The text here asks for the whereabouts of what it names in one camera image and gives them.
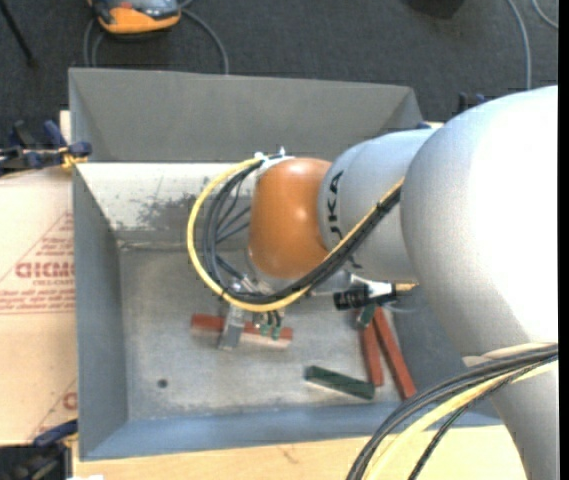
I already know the black cylinder on white bracket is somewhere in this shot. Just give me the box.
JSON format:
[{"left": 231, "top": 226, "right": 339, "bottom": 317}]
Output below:
[{"left": 332, "top": 274, "right": 419, "bottom": 314}]

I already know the dark green flat block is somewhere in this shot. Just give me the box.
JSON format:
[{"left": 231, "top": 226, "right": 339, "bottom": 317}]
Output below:
[{"left": 303, "top": 364, "right": 377, "bottom": 402}]

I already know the grey metal bin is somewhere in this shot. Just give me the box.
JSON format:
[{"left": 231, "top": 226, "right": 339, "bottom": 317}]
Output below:
[{"left": 67, "top": 66, "right": 503, "bottom": 462}]

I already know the brown cardboard board red print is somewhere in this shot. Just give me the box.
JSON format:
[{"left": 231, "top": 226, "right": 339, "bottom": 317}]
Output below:
[{"left": 0, "top": 109, "right": 80, "bottom": 450}]

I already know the red-brown flat block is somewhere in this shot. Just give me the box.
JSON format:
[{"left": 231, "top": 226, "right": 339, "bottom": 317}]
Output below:
[
  {"left": 189, "top": 312, "right": 296, "bottom": 352},
  {"left": 371, "top": 306, "right": 418, "bottom": 402},
  {"left": 358, "top": 317, "right": 386, "bottom": 389}
]

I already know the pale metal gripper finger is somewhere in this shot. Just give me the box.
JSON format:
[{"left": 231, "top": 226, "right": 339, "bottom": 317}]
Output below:
[
  {"left": 217, "top": 328, "right": 242, "bottom": 353},
  {"left": 225, "top": 305, "right": 247, "bottom": 340}
]

